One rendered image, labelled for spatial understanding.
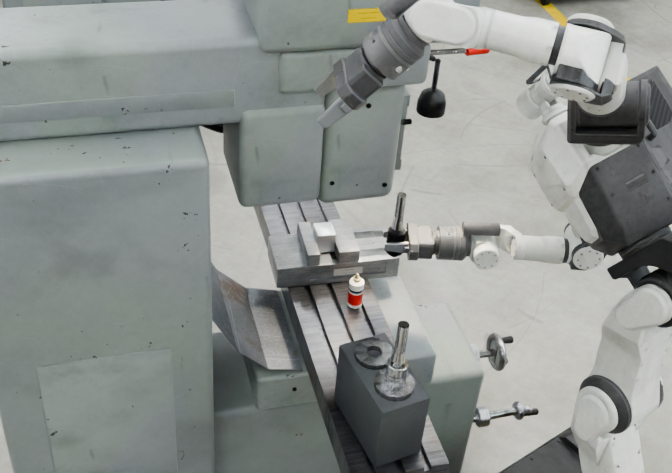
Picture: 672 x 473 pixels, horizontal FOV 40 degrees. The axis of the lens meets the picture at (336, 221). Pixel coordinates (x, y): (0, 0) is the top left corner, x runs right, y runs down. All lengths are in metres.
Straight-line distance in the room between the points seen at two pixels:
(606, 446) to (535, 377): 1.41
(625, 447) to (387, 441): 0.60
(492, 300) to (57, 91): 2.52
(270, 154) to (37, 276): 0.55
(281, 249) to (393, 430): 0.72
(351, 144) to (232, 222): 2.22
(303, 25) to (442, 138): 3.18
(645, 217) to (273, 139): 0.79
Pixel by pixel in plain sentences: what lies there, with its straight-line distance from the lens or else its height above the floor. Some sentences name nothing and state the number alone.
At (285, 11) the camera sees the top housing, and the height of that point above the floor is 1.83.
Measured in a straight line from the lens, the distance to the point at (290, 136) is 2.00.
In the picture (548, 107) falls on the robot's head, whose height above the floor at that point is 1.62.
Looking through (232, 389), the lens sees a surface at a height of 0.70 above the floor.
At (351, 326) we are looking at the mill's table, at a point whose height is 0.90.
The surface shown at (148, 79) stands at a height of 1.69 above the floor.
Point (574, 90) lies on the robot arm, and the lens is 1.55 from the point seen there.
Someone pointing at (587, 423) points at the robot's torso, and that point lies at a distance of 2.25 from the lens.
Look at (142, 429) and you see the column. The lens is 2.36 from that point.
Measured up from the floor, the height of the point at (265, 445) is 0.55.
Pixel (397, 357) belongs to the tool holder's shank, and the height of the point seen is 1.19.
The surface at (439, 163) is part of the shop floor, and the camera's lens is 4.78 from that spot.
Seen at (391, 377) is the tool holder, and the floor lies 1.14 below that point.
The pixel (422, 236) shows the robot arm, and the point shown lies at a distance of 2.36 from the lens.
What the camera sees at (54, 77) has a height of 1.70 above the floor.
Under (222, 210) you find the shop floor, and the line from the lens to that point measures 4.32.
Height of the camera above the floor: 2.59
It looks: 37 degrees down
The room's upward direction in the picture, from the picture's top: 5 degrees clockwise
